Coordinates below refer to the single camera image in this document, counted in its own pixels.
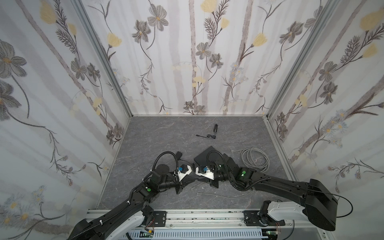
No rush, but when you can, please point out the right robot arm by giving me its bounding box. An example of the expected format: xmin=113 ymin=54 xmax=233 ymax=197
xmin=203 ymin=150 xmax=338 ymax=231

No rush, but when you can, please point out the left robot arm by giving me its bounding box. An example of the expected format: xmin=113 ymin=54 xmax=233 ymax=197
xmin=68 ymin=151 xmax=185 ymax=240

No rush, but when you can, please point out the white slotted cable duct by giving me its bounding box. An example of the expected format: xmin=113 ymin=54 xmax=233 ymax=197
xmin=122 ymin=229 xmax=268 ymax=240

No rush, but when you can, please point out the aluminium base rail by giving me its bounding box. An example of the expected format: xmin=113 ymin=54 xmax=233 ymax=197
xmin=143 ymin=209 xmax=315 ymax=229

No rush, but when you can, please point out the grey flat network switch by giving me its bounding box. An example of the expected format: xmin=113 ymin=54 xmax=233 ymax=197
xmin=194 ymin=146 xmax=229 ymax=166

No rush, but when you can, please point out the aluminium corner frame right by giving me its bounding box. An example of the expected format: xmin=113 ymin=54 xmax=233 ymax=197
xmin=266 ymin=0 xmax=340 ymax=120

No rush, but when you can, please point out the aluminium corner frame left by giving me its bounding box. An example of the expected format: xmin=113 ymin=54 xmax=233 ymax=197
xmin=71 ymin=0 xmax=134 ymax=120

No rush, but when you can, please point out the aluminium corner frame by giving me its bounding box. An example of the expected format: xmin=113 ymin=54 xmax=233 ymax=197
xmin=266 ymin=0 xmax=340 ymax=120
xmin=71 ymin=0 xmax=134 ymax=120

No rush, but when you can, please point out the black ribbed network switch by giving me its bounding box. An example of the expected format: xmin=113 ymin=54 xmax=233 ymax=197
xmin=181 ymin=175 xmax=210 ymax=186

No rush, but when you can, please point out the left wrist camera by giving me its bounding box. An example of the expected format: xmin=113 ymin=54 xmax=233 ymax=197
xmin=176 ymin=165 xmax=192 ymax=182

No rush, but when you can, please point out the black power adapter with cable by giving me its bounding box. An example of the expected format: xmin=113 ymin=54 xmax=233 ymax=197
xmin=176 ymin=152 xmax=194 ymax=166

